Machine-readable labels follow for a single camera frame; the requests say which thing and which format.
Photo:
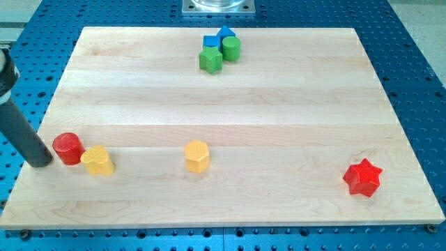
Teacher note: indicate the yellow hexagon block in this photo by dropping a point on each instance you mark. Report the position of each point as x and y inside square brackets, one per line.
[197, 156]

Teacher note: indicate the green star block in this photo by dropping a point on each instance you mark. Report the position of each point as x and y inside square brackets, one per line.
[210, 59]

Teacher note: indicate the light wooden board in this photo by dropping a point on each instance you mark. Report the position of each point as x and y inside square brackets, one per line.
[282, 124]

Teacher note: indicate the green cylinder block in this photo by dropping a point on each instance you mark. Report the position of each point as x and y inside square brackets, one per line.
[231, 48]

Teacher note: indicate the blue cube block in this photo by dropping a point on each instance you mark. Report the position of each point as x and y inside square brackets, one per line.
[212, 41]

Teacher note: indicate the blue triangle block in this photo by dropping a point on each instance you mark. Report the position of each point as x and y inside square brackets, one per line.
[224, 32]

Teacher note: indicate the yellow heart block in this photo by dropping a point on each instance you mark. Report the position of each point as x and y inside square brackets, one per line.
[97, 161]

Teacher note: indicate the red star block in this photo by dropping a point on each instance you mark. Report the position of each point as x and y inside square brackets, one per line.
[363, 178]

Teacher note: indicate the red cylinder block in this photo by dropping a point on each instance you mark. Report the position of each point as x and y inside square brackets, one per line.
[69, 148]

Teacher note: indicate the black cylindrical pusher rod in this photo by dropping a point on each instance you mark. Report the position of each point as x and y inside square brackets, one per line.
[19, 132]

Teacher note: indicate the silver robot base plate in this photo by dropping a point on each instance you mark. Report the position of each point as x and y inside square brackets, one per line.
[218, 6]

